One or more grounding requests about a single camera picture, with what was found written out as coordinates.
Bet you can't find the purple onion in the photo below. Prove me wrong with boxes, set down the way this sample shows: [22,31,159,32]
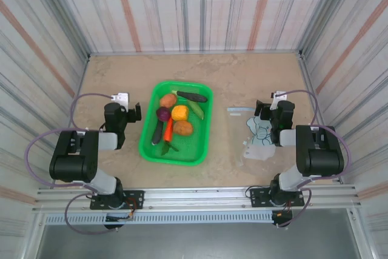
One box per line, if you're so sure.
[156,106,172,122]

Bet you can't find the brown potato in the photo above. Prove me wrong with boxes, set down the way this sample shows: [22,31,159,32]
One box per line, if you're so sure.
[159,93,178,108]
[172,119,194,136]

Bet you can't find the orange carrot green leaves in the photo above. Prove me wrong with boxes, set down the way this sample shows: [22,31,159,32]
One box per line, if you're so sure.
[161,118,179,155]

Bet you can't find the clear zip-top bag elephant print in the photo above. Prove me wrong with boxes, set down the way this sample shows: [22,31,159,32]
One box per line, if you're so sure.
[226,106,277,166]

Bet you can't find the yellow lemon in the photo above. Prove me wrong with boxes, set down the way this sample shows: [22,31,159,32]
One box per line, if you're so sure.
[171,104,190,122]

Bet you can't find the long dark eggplant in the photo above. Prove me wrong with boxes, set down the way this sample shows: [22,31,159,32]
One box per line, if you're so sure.
[172,90,209,104]

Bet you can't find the green plastic basket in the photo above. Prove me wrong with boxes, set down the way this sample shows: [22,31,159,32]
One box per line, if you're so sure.
[138,81,215,167]

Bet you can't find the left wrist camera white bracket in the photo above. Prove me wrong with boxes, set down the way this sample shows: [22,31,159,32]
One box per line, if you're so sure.
[110,91,130,106]

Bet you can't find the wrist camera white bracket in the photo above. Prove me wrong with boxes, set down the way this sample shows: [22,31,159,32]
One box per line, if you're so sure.
[270,90,288,111]
[110,91,130,106]

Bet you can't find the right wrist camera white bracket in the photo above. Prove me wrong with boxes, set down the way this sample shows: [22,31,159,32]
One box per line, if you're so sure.
[270,90,288,111]

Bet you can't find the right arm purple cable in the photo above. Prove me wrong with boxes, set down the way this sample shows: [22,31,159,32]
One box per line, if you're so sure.
[280,89,353,229]

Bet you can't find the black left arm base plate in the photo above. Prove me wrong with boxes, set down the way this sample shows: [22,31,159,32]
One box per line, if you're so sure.
[90,190,145,210]

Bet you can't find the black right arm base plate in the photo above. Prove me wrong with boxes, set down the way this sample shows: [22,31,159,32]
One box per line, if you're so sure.
[249,186,305,208]

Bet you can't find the aluminium mounting rail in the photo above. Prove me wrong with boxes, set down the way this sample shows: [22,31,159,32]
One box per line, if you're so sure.
[32,184,363,214]

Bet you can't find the slotted grey cable duct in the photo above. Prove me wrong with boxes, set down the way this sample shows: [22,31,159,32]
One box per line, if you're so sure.
[44,212,273,226]

